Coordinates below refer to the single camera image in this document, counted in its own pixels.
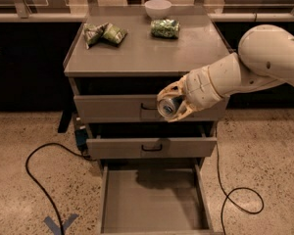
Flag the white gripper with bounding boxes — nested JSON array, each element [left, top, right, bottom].
[[157, 66, 222, 122]]

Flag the grey drawer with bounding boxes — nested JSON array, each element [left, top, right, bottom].
[[98, 160, 223, 235], [73, 93, 231, 123], [86, 137, 217, 159]]

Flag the green chip bag left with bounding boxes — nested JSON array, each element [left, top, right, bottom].
[[82, 23, 127, 49]]

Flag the black floor cable right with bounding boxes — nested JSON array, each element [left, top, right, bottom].
[[215, 127, 265, 235]]

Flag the white bowl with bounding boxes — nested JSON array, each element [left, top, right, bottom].
[[144, 0, 172, 20]]

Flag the grey top drawer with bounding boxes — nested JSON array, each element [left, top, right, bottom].
[[73, 93, 231, 123]]

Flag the blue tape floor mark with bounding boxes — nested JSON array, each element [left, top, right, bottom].
[[43, 212, 79, 235]]

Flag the green chip bag right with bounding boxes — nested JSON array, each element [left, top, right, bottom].
[[151, 19, 180, 39]]

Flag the green chip bag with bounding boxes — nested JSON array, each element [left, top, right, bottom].
[[151, 19, 180, 39], [82, 23, 127, 49]]

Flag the grey metal drawer cabinet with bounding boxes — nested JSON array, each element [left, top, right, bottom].
[[63, 5, 243, 169]]

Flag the blue power box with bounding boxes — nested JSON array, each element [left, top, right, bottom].
[[74, 128, 88, 151]]

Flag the grey middle drawer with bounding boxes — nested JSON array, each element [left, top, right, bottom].
[[86, 137, 217, 159]]

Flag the grey bottom drawer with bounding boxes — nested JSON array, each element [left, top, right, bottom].
[[98, 160, 223, 235]]

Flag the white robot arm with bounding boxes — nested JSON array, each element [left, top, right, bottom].
[[157, 24, 294, 122]]

